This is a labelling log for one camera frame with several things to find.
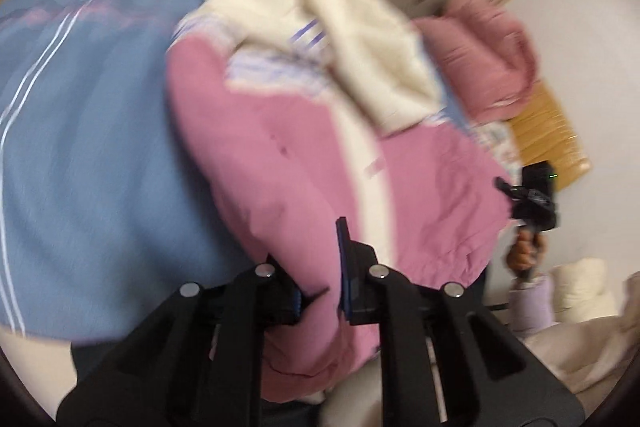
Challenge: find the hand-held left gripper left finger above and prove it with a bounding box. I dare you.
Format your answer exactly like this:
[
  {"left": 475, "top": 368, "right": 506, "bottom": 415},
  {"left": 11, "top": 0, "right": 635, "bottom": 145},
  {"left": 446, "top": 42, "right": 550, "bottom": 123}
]
[{"left": 56, "top": 254, "right": 331, "bottom": 427}]

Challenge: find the cream pillow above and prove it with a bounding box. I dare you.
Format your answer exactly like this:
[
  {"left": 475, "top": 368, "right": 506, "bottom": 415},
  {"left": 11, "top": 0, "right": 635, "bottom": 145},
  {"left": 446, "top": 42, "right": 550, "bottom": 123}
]
[{"left": 549, "top": 257, "right": 622, "bottom": 324}]

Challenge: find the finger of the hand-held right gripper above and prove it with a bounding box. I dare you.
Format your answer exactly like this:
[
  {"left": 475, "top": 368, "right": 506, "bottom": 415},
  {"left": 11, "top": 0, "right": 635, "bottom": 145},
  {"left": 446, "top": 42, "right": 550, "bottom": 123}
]
[{"left": 494, "top": 176, "right": 527, "bottom": 204}]

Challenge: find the person's right hand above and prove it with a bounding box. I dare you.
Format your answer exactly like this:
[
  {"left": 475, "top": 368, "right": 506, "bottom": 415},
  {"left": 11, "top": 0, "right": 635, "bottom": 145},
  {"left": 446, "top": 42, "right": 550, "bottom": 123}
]
[{"left": 505, "top": 227, "right": 547, "bottom": 284}]

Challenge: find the beige blanket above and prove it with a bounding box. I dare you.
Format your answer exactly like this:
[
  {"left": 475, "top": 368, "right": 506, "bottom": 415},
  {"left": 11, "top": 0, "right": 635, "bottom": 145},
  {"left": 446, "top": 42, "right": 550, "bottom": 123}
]
[{"left": 522, "top": 272, "right": 640, "bottom": 414}]

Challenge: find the blue plaid bed sheet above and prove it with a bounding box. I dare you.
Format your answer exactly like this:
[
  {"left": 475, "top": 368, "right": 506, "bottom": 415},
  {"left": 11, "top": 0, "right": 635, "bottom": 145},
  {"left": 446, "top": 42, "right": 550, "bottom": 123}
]
[{"left": 0, "top": 0, "right": 476, "bottom": 343}]

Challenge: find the pink and cream jacket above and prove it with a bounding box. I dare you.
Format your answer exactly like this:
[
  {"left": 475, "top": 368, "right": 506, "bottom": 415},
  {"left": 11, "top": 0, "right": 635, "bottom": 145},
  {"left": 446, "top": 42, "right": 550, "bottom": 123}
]
[{"left": 165, "top": 0, "right": 516, "bottom": 408}]

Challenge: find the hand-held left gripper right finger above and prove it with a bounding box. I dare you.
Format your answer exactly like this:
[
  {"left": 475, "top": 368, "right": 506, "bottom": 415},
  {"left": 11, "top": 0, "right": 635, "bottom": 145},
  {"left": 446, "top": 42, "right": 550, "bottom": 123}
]
[{"left": 336, "top": 217, "right": 586, "bottom": 427}]

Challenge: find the pink quilt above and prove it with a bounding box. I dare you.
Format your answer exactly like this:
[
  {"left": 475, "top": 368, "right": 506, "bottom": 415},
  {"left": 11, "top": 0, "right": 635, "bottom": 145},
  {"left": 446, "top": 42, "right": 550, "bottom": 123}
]
[{"left": 412, "top": 0, "right": 543, "bottom": 125}]

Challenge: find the white patterned pillow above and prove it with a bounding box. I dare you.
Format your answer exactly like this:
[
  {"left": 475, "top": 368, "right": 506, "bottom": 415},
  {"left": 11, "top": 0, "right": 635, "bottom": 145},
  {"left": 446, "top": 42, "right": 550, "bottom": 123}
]
[{"left": 472, "top": 121, "right": 522, "bottom": 180}]

